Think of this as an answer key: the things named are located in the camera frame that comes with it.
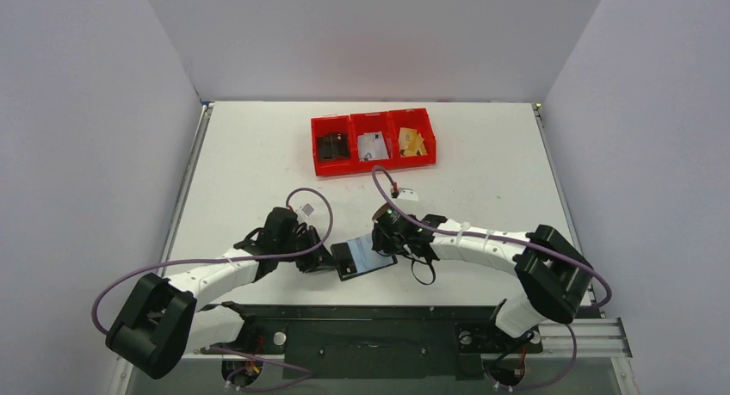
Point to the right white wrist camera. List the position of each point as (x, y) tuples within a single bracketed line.
[(405, 195)]

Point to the right red bin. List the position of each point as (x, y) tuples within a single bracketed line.
[(416, 118)]

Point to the gold cards in bin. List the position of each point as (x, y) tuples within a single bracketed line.
[(411, 143)]

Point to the aluminium rail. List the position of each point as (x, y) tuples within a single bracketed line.
[(594, 338)]

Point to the black credit card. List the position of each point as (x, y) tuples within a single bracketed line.
[(344, 260)]

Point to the white cards in bin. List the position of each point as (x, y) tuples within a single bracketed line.
[(371, 147)]

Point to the black leather card holder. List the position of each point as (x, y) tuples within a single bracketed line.
[(366, 259)]

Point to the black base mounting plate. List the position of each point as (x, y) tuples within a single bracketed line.
[(379, 342)]

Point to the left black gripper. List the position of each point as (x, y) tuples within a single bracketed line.
[(317, 260)]

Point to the red bin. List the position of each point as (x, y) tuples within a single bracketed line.
[(370, 123), (322, 126), (416, 118)]

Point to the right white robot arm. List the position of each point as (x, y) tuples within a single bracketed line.
[(553, 275)]

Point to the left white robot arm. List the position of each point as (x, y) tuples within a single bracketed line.
[(164, 318)]

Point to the black card holders in bin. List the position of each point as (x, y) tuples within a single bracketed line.
[(333, 147)]

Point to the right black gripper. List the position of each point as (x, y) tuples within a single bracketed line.
[(386, 240)]

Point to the middle red bin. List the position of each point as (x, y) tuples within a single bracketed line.
[(370, 123)]

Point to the left red bin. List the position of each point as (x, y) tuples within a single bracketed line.
[(322, 126)]

